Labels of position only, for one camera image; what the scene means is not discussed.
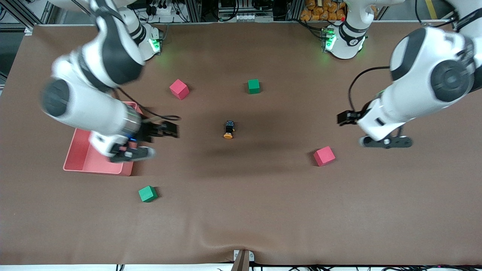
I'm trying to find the pink plastic bin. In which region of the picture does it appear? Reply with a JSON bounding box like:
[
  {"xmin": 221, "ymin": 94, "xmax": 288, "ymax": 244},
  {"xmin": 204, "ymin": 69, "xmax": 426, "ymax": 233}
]
[{"xmin": 63, "ymin": 101, "xmax": 143, "ymax": 177}]

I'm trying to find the aluminium frame profile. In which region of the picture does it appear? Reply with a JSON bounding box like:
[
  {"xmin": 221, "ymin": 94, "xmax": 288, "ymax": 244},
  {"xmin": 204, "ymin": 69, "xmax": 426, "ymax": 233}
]
[{"xmin": 0, "ymin": 0, "xmax": 57, "ymax": 35}]

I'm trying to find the pink foam cube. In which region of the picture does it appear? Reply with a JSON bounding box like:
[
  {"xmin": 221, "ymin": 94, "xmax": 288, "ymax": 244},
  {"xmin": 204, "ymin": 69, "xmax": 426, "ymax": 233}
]
[
  {"xmin": 313, "ymin": 146, "xmax": 336, "ymax": 167},
  {"xmin": 169, "ymin": 79, "xmax": 190, "ymax": 100}
]

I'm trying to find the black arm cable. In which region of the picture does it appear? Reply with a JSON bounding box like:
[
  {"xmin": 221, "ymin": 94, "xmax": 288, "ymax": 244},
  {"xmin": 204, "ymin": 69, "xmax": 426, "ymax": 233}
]
[
  {"xmin": 113, "ymin": 86, "xmax": 182, "ymax": 122},
  {"xmin": 348, "ymin": 66, "xmax": 391, "ymax": 113}
]

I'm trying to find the metal table clamp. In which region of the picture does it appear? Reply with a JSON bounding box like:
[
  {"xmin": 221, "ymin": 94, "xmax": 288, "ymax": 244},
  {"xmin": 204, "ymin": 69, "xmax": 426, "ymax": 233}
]
[{"xmin": 233, "ymin": 249, "xmax": 255, "ymax": 271}]

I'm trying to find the bag of orange items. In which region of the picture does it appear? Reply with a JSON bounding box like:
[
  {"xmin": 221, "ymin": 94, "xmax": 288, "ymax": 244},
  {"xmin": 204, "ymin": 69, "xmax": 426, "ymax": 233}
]
[{"xmin": 300, "ymin": 0, "xmax": 347, "ymax": 21}]

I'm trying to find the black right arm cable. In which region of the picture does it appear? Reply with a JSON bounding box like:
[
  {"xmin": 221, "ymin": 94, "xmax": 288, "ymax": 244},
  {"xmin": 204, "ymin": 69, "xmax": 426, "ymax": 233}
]
[{"xmin": 113, "ymin": 86, "xmax": 182, "ymax": 122}]

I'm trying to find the brown table mat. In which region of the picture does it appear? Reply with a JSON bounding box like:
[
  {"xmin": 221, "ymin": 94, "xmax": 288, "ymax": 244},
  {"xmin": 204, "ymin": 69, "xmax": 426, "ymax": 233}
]
[{"xmin": 0, "ymin": 21, "xmax": 482, "ymax": 266}]

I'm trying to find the white power strip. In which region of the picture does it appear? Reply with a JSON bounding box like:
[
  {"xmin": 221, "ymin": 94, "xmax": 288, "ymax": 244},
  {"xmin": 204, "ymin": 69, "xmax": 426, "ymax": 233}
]
[{"xmin": 149, "ymin": 0, "xmax": 174, "ymax": 15}]

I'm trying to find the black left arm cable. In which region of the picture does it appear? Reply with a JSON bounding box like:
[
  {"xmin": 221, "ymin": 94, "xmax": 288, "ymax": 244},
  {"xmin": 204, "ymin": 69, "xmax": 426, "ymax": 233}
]
[{"xmin": 348, "ymin": 66, "xmax": 391, "ymax": 113}]

